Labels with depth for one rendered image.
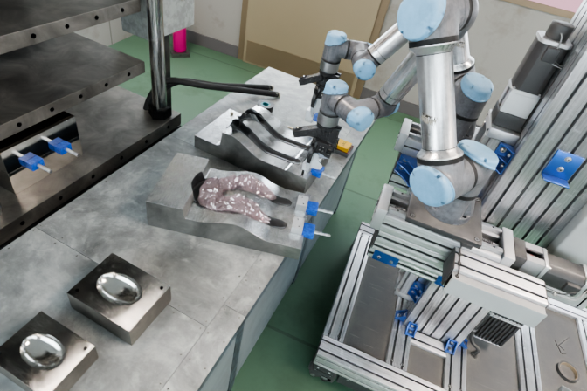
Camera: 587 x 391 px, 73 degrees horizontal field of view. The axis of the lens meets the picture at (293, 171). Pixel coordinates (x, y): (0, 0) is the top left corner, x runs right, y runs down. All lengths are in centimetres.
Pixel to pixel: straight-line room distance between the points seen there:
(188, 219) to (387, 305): 114
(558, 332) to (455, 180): 152
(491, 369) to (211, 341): 136
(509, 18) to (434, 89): 274
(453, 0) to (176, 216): 96
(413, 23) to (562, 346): 183
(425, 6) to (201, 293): 94
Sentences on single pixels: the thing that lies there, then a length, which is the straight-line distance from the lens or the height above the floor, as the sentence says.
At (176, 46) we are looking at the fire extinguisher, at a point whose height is 10.
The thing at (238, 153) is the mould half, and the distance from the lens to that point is 156.
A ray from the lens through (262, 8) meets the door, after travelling 404.
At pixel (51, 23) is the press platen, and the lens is 146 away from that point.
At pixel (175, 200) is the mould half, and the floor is 91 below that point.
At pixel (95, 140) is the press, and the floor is 78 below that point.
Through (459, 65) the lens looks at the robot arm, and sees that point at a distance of 170.
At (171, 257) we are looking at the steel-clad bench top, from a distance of 129.
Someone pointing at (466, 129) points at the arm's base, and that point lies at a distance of 167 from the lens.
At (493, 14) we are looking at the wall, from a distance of 373.
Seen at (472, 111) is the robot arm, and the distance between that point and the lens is 164.
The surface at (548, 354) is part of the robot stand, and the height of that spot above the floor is 21.
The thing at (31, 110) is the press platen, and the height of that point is 104.
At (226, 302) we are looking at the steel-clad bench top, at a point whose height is 80.
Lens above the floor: 182
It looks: 39 degrees down
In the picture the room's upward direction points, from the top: 12 degrees clockwise
